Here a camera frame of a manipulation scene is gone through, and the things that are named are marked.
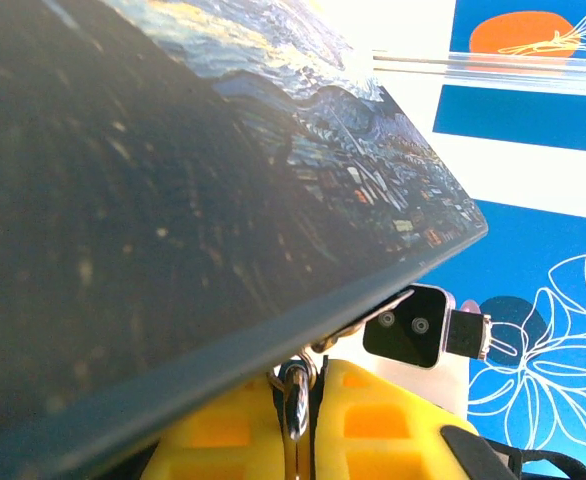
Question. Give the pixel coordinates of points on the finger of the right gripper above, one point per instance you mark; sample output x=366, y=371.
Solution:
x=373, y=450
x=223, y=450

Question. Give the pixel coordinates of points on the starry night tin box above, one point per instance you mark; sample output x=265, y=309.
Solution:
x=123, y=200

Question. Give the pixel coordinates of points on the blue floral patterned cloth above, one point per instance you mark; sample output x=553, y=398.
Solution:
x=523, y=250

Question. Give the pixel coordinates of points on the blue panel with leaf lines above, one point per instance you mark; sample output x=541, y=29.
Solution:
x=498, y=115

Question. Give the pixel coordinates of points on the blue panel with fern drawing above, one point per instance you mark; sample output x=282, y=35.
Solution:
x=523, y=30

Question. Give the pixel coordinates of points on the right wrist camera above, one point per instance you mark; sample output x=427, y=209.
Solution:
x=403, y=345

